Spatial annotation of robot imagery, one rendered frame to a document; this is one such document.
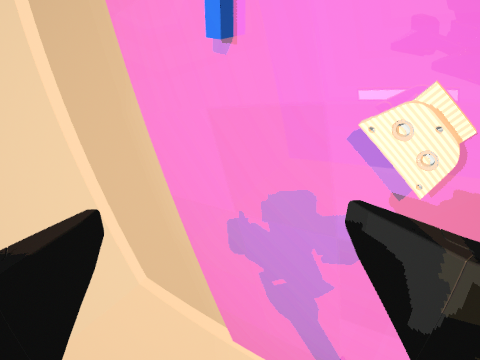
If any blue rectangular block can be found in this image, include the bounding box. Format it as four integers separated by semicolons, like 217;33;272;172
204;0;233;40

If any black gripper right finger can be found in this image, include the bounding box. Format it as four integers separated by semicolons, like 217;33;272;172
345;200;480;360

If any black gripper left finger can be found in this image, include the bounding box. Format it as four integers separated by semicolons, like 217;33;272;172
0;209;104;360

